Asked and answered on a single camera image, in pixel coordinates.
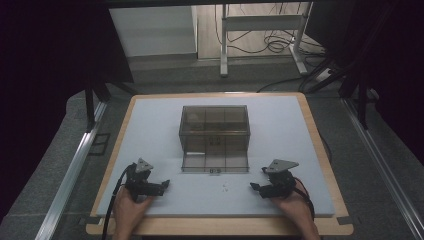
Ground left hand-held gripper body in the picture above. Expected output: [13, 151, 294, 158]
[124, 157, 155, 203]

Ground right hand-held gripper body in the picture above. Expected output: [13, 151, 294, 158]
[261, 158, 300, 200]

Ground person's right hand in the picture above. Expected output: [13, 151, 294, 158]
[268, 182, 316, 229]

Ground person's left hand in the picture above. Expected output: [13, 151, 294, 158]
[113, 185, 156, 228]

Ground white foam mat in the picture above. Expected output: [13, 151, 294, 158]
[95, 95, 336, 218]

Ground smoky transparent plastic storage box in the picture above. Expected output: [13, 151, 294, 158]
[178, 104, 251, 174]

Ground black tripod stand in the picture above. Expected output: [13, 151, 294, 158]
[83, 75, 141, 134]
[298, 56, 372, 131]

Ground white power strip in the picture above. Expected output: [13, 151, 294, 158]
[314, 67, 334, 84]

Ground dark curtain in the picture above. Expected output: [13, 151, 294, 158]
[0, 0, 135, 224]
[305, 0, 424, 167]

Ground white cabinet panel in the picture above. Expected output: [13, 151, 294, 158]
[108, 5, 199, 58]

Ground red and black gripper cable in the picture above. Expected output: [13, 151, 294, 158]
[292, 176, 316, 222]

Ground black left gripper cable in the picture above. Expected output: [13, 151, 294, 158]
[100, 165, 135, 240]

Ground black floor frame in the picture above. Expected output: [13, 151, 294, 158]
[88, 132, 112, 157]

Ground aluminium rail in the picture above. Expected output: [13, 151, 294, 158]
[342, 97, 424, 240]
[34, 101, 108, 240]

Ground black floor cables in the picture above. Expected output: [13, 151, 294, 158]
[214, 3, 326, 57]

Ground white metal desk frame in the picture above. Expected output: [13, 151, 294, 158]
[219, 2, 315, 78]

